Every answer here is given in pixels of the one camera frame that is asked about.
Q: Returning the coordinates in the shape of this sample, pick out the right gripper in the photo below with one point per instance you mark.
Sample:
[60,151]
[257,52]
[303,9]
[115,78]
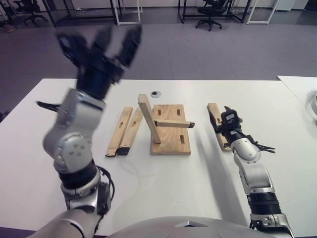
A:
[235,135]

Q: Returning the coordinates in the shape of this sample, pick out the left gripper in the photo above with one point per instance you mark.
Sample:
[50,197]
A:
[99,74]

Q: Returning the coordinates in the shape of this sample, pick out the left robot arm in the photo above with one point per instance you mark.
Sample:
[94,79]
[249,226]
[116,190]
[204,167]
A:
[71,148]

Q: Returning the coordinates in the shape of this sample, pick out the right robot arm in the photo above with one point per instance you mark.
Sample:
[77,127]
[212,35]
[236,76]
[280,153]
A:
[250,153]

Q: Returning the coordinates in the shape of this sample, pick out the wooden cross bar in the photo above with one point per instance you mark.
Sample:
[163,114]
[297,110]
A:
[173,123]

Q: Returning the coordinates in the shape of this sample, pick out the wooden seat board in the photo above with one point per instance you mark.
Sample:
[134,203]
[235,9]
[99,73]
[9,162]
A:
[173,143]

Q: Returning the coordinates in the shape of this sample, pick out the wooden leg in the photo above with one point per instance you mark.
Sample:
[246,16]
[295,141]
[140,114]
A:
[148,116]

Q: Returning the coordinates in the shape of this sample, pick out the black office chair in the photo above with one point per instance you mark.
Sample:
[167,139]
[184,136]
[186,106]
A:
[29,10]
[210,12]

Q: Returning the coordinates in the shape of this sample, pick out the robot body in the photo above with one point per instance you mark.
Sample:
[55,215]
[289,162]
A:
[173,228]

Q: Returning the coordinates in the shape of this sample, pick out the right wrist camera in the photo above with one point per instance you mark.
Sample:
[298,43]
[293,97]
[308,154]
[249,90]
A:
[230,118]

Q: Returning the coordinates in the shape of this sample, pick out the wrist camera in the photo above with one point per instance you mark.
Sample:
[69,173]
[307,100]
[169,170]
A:
[230,118]
[70,45]

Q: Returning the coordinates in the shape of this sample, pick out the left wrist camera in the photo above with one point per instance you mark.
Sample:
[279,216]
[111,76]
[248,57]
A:
[70,45]

